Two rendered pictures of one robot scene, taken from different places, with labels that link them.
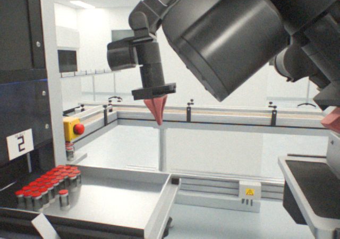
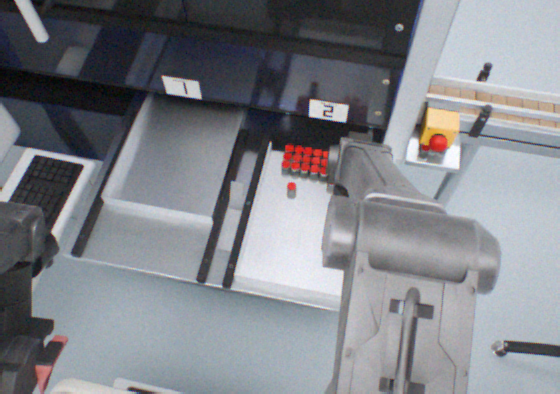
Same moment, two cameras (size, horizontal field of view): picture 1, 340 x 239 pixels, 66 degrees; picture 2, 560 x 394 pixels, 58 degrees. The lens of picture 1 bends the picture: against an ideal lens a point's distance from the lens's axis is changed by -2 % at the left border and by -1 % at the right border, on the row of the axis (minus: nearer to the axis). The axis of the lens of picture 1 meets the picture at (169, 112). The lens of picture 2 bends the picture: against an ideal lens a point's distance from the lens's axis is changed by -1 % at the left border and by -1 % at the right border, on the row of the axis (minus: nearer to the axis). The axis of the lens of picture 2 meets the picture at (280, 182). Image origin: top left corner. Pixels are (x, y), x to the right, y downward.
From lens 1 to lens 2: 0.94 m
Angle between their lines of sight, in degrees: 80
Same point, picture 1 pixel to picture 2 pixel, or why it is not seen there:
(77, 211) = (286, 209)
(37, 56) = (392, 40)
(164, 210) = (293, 297)
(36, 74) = (379, 60)
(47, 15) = not seen: outside the picture
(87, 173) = not seen: hidden behind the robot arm
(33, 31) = (396, 10)
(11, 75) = (334, 52)
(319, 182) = not seen: outside the picture
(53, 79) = (416, 73)
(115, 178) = not seen: hidden behind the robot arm
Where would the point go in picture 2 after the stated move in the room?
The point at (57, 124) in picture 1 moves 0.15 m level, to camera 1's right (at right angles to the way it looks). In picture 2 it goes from (400, 118) to (410, 177)
